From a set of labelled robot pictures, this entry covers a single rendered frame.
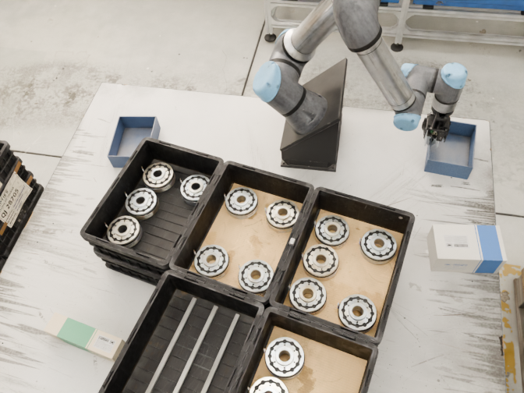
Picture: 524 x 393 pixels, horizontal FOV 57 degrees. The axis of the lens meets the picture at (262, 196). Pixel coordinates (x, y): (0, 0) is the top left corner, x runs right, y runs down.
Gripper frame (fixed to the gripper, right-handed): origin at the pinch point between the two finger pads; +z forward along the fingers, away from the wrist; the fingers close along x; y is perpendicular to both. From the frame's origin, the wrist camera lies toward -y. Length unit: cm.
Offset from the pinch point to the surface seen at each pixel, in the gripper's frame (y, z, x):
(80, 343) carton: 100, -1, -88
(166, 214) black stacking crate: 57, -8, -78
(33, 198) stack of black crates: 37, 48, -170
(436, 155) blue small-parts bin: 2.0, 4.9, 3.2
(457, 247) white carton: 43.0, -3.6, 11.9
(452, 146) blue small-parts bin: -3.7, 4.9, 8.5
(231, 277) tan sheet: 72, -8, -50
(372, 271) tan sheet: 59, -8, -11
